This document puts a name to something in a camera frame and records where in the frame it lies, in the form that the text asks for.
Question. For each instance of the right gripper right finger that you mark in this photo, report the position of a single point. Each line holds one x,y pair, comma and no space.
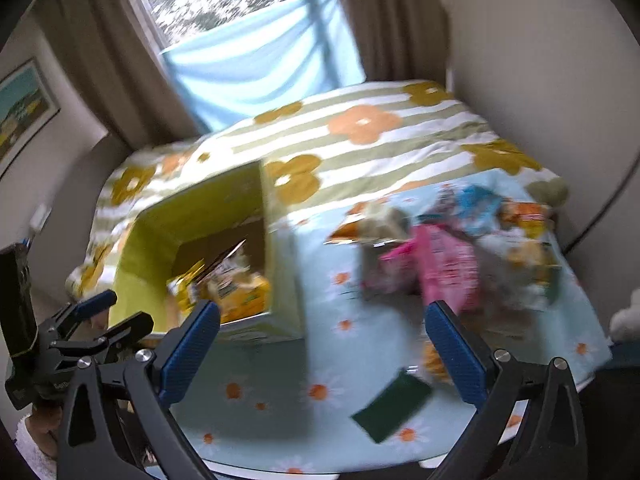
528,421

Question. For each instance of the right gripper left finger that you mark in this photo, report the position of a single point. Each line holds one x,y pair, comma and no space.
93,444

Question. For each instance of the waffle snack packet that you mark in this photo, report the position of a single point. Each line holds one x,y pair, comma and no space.
432,362

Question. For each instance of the dark green snack packet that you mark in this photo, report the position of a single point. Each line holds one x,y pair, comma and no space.
397,402

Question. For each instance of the pink snack bag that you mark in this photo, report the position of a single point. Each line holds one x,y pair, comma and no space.
434,263

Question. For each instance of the orange yellow snack bag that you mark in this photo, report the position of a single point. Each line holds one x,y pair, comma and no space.
531,218

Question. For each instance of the blue snack bag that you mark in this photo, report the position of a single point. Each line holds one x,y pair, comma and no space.
470,208

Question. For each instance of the yellow gold snack bag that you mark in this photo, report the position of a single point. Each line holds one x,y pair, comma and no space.
207,281

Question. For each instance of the orange cream chips bag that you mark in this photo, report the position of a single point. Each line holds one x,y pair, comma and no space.
371,223

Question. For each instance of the white triangular snack bag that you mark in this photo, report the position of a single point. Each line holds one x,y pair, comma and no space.
521,273

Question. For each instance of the person's left hand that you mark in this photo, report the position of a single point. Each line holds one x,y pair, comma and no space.
42,426

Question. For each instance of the grey headboard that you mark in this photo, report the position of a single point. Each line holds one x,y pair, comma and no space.
68,192

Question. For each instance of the daisy print blue cloth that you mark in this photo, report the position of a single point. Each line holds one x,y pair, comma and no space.
263,409

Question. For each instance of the white holder on headboard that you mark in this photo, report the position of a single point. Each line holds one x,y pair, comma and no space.
39,218

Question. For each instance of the white cloth bundle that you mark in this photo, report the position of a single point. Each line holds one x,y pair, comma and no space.
625,323

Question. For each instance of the yellow-green cardboard box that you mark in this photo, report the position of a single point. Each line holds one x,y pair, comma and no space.
200,223

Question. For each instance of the framed landscape picture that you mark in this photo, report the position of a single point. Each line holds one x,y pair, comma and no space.
27,105

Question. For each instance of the floral striped duvet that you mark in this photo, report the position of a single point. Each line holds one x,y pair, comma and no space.
366,141

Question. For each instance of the black lamp stand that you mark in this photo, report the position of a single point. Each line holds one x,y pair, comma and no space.
608,204

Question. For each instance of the left brown curtain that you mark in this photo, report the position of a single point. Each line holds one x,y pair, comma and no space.
111,58

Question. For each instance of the brown curtain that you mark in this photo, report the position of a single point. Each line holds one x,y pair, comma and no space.
111,58
400,39

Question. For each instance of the right brown curtain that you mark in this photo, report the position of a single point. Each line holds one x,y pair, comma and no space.
400,39

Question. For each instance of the blue sheet over window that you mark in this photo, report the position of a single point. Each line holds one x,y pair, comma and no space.
264,60

